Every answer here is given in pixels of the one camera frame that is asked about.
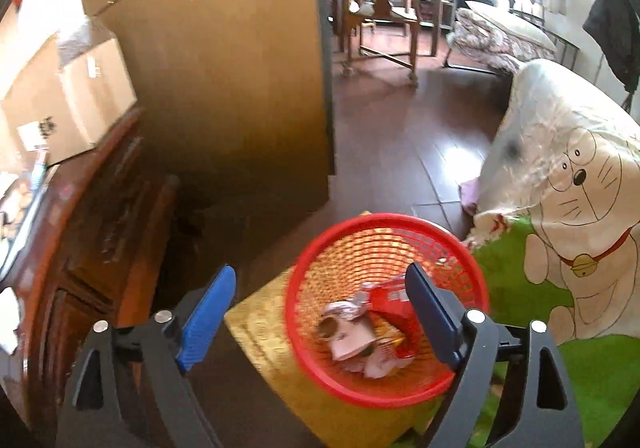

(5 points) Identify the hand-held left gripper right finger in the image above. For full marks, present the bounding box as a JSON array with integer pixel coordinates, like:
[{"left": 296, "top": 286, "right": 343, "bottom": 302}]
[{"left": 405, "top": 262, "right": 586, "bottom": 448}]

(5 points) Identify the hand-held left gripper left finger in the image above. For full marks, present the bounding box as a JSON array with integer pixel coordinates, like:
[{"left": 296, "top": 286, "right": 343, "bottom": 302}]
[{"left": 55, "top": 264, "right": 238, "bottom": 448}]

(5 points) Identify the red snack packet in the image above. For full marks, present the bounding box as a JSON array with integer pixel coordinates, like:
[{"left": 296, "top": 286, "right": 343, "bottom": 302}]
[{"left": 367, "top": 275, "right": 418, "bottom": 359}]

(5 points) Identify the crushed paper cup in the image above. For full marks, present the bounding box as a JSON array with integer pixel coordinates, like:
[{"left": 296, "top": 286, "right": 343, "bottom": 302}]
[{"left": 320, "top": 313, "right": 376, "bottom": 361}]

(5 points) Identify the red plastic basket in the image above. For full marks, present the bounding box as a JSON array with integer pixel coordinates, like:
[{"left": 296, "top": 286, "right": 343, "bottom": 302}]
[{"left": 284, "top": 212, "right": 491, "bottom": 404}]

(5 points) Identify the yellow cushioned stool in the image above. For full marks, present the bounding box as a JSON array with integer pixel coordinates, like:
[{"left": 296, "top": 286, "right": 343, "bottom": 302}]
[{"left": 224, "top": 211, "right": 451, "bottom": 446}]

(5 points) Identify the pink cloth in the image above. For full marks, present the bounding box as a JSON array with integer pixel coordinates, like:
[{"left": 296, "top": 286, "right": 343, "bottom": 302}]
[{"left": 459, "top": 177, "right": 483, "bottom": 216}]

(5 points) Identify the dark wooden dresser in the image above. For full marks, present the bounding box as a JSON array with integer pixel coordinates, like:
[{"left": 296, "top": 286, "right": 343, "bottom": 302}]
[{"left": 10, "top": 108, "right": 181, "bottom": 429}]

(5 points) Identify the cartoon print blanket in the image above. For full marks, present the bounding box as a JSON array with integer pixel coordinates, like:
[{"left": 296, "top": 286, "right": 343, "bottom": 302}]
[{"left": 462, "top": 58, "right": 640, "bottom": 448}]

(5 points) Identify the light wooden cabinet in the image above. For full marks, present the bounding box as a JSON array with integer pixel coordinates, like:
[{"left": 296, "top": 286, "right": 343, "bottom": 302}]
[{"left": 77, "top": 0, "right": 336, "bottom": 209}]

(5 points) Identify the cardboard box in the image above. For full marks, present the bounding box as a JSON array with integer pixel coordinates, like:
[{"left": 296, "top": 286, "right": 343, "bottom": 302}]
[{"left": 0, "top": 36, "right": 138, "bottom": 166}]

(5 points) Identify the folded floral quilt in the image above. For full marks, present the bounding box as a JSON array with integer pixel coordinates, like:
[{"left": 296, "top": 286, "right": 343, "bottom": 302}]
[{"left": 445, "top": 8, "right": 531, "bottom": 74}]

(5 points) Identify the white pillow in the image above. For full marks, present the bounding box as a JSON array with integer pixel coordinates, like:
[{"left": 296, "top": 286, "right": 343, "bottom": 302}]
[{"left": 465, "top": 0, "right": 558, "bottom": 52}]

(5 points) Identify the carved wooden chair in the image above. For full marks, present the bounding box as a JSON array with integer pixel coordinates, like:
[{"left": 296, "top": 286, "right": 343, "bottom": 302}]
[{"left": 332, "top": 0, "right": 421, "bottom": 86}]

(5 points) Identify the black jacket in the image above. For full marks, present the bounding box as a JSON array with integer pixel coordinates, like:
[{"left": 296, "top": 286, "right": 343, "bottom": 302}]
[{"left": 582, "top": 0, "right": 640, "bottom": 94}]

